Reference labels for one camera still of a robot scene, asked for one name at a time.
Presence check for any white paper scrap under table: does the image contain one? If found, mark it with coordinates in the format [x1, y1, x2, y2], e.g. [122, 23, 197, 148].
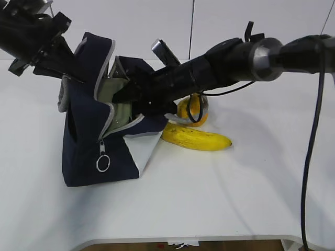
[167, 241, 199, 249]

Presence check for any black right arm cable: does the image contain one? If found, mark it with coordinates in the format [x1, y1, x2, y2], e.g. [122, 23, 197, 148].
[187, 33, 330, 251]

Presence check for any navy blue lunch bag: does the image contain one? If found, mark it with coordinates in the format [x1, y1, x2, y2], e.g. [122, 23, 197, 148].
[58, 32, 177, 187]

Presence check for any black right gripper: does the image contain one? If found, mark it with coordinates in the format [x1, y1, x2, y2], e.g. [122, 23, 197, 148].
[112, 59, 209, 115]

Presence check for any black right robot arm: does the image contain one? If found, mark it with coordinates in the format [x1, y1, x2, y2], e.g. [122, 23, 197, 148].
[113, 33, 334, 115]

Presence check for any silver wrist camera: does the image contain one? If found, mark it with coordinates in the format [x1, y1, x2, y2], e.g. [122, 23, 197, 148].
[151, 39, 181, 67]
[24, 0, 53, 15]

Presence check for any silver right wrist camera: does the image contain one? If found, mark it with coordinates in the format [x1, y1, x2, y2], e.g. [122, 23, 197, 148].
[151, 39, 181, 67]

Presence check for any yellow pear-shaped fruit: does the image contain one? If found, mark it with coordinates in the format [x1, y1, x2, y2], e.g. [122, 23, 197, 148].
[177, 94, 209, 127]

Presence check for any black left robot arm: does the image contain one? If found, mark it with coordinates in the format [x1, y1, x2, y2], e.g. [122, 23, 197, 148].
[1, 1, 89, 83]

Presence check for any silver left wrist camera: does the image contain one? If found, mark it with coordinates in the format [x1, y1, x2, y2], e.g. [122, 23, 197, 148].
[24, 0, 53, 15]

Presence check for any green lid glass container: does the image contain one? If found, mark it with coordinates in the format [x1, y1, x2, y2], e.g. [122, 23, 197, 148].
[96, 56, 144, 139]

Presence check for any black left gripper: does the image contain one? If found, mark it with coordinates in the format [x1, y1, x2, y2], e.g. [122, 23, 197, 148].
[1, 7, 89, 83]

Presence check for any yellow banana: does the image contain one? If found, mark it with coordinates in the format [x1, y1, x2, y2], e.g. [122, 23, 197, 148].
[162, 123, 232, 151]

